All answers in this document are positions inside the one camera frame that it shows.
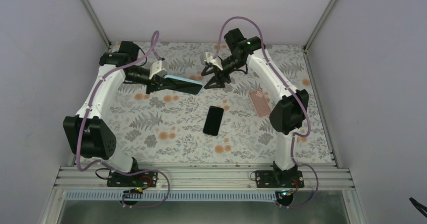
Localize pink phone case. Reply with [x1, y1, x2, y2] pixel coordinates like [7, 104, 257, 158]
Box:
[248, 90, 271, 118]

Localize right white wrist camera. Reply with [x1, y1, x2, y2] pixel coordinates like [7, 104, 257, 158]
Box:
[201, 52, 223, 70]

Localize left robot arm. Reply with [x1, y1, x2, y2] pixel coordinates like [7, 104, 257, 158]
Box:
[63, 41, 202, 186]

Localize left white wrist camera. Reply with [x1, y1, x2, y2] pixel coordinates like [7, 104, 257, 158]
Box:
[149, 60, 168, 80]

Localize aluminium rail frame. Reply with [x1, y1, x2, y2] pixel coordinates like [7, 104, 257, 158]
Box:
[41, 163, 365, 223]

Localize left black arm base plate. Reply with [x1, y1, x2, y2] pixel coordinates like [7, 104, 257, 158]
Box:
[106, 172, 158, 188]

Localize black phone light-blue case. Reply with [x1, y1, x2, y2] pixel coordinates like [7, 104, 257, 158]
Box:
[164, 74, 203, 95]

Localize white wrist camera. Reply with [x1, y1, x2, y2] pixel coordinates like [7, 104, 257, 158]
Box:
[201, 52, 223, 70]
[149, 60, 168, 80]

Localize black smartphone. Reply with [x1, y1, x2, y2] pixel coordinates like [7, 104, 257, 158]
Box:
[203, 106, 224, 136]

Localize black object at corner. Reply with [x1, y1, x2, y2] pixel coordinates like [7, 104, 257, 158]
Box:
[409, 197, 427, 218]

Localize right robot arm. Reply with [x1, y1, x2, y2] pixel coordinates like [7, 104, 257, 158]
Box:
[201, 28, 309, 187]

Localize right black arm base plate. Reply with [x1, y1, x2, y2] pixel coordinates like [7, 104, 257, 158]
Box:
[255, 170, 305, 188]

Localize floral patterned table mat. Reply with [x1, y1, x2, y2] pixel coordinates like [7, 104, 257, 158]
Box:
[104, 42, 332, 164]

